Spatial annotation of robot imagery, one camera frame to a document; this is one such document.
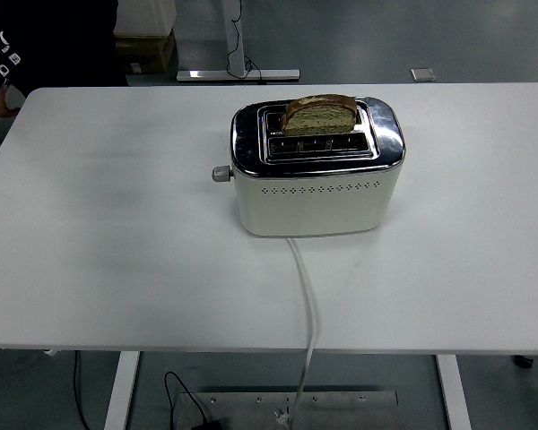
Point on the cream chrome two-slot toaster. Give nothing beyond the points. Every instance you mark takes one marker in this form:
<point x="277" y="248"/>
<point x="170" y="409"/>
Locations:
<point x="314" y="206"/>

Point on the person's hand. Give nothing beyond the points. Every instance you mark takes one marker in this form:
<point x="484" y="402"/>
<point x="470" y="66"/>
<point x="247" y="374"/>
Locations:
<point x="0" y="106"/>

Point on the person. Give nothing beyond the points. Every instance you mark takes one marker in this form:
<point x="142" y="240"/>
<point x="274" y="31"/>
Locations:
<point x="67" y="40"/>

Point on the brown cardboard box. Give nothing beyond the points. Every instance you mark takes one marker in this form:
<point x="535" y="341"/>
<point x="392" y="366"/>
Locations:
<point x="150" y="54"/>

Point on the white box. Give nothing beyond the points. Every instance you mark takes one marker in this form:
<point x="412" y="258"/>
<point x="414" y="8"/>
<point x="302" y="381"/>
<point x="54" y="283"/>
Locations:
<point x="148" y="15"/>

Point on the white desk leg with foot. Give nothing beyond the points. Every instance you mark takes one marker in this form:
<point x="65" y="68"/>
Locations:
<point x="233" y="36"/>

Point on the brown bread slice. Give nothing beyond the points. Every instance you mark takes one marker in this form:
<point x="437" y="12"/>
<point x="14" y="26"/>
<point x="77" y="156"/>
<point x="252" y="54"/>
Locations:
<point x="318" y="118"/>

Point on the white table leg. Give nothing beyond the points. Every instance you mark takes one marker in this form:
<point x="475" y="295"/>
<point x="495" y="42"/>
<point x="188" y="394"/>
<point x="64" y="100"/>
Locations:
<point x="453" y="394"/>
<point x="121" y="394"/>

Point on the grey floor socket plate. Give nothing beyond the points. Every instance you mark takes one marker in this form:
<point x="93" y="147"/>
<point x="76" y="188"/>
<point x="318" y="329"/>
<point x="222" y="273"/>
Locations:
<point x="422" y="74"/>

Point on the black caster wheel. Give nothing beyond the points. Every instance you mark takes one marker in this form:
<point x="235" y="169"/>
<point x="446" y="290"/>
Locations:
<point x="523" y="362"/>

